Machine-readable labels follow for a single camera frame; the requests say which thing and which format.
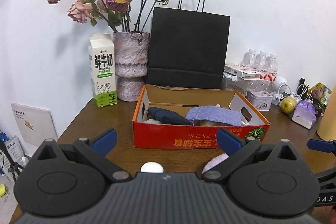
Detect purple drawstring fabric pouch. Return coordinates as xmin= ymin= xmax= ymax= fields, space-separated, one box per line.
xmin=185 ymin=106 xmax=244 ymax=126

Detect navy blue zip case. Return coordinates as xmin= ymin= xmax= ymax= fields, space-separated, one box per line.
xmin=147 ymin=107 xmax=192 ymax=126

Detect fluffy purple headband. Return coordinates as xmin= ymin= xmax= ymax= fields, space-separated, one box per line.
xmin=202 ymin=153 xmax=229 ymax=173

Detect iridescent plastic bag bundle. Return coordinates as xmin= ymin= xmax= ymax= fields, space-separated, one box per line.
xmin=144 ymin=118 xmax=162 ymax=124

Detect purple tissue packet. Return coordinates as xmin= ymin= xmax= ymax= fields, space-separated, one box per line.
xmin=291 ymin=100 xmax=316 ymax=129

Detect white jar lid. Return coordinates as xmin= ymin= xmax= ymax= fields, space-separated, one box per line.
xmin=140 ymin=161 xmax=164 ymax=173

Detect small floral tin box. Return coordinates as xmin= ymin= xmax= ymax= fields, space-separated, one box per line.
xmin=247 ymin=89 xmax=273 ymax=111

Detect colourful snack packet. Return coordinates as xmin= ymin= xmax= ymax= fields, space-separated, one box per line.
xmin=311 ymin=83 xmax=332 ymax=107

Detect yellow green apple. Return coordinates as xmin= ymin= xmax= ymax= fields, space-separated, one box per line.
xmin=280 ymin=97 xmax=297 ymax=115

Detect clear plastic food container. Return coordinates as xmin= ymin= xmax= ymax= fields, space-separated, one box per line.
xmin=222 ymin=73 xmax=254 ymax=97

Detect red cardboard produce box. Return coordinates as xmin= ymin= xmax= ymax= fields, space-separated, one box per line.
xmin=132 ymin=85 xmax=270 ymax=149

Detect flat white orange box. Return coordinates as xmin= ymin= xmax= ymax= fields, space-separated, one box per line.
xmin=224 ymin=64 xmax=261 ymax=79

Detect white round gadget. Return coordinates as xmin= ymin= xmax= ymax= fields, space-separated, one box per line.
xmin=271 ymin=76 xmax=288 ymax=105

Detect left water bottle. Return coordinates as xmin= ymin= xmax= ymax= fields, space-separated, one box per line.
xmin=240 ymin=49 xmax=256 ymax=68

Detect water bottle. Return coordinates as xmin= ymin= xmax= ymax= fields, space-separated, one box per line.
xmin=263 ymin=53 xmax=278 ymax=81
xmin=252 ymin=51 xmax=267 ymax=72
xmin=240 ymin=49 xmax=256 ymax=68

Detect middle water bottle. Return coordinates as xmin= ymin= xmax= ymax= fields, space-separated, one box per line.
xmin=252 ymin=51 xmax=267 ymax=72

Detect right water bottle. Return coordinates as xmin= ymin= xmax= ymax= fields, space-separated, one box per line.
xmin=263 ymin=53 xmax=278 ymax=81

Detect black light stand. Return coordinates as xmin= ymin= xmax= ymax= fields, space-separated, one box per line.
xmin=0 ymin=140 xmax=24 ymax=184

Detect white green milk carton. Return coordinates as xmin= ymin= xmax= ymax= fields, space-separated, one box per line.
xmin=88 ymin=34 xmax=117 ymax=107

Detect purple textured vase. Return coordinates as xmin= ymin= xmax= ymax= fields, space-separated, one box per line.
xmin=113 ymin=32 xmax=150 ymax=102

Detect black paper shopping bag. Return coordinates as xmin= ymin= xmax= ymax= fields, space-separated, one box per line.
xmin=144 ymin=0 xmax=230 ymax=89

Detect white charging cables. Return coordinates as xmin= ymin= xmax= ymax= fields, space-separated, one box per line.
xmin=275 ymin=80 xmax=314 ymax=102

